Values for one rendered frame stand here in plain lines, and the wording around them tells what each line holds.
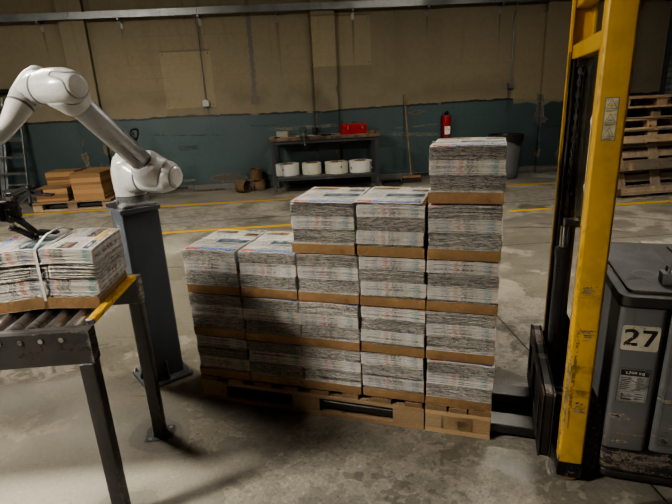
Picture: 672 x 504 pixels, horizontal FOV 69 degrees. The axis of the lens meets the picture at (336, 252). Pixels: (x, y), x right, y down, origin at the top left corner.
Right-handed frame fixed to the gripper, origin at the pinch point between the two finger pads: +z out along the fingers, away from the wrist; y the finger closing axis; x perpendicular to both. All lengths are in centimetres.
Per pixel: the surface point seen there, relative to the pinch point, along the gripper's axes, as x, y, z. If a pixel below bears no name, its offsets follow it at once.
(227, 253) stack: -39, 26, 57
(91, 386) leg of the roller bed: 32, 52, 22
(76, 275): 14.2, 18.6, 12.6
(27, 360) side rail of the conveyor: 32, 42, 2
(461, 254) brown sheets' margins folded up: -2, 12, 155
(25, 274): 14.2, 18.7, -4.5
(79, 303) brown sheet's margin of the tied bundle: 14.4, 29.2, 12.6
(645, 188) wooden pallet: -449, 51, 557
